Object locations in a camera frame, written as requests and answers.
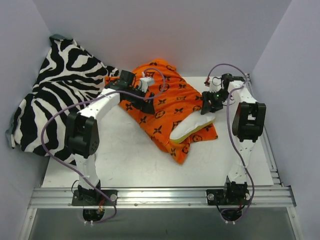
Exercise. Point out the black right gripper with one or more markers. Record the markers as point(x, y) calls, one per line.
point(211, 100)

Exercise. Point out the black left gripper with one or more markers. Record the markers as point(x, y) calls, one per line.
point(142, 99)

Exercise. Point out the white pillow yellow side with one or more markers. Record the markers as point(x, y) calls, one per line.
point(191, 124)

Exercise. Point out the orange patterned pillowcase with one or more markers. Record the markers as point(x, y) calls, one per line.
point(176, 100)

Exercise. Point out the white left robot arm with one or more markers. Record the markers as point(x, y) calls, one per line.
point(82, 131)

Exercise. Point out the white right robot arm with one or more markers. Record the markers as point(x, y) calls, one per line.
point(244, 130)

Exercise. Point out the zebra print pillow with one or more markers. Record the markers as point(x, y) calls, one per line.
point(69, 74)

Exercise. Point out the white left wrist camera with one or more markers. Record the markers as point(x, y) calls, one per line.
point(144, 83)

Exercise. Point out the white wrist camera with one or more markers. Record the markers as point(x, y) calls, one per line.
point(144, 83)
point(214, 85)

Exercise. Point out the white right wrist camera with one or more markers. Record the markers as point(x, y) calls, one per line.
point(214, 85)

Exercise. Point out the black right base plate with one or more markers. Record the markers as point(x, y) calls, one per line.
point(219, 197)

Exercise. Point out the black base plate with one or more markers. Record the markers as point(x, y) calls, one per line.
point(219, 197)
point(86, 198)

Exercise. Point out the aluminium mounting rail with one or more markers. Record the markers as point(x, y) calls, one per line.
point(194, 197)

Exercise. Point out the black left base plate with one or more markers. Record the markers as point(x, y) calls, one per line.
point(86, 198)

